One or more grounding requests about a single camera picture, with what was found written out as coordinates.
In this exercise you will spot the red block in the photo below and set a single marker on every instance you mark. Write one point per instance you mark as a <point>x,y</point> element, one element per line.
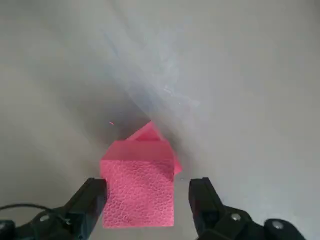
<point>140,190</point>

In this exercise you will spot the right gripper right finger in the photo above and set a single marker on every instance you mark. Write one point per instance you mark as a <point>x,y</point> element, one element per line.
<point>207,200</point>

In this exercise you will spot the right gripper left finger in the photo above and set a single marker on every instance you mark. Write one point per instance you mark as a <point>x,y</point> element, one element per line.
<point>85,200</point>

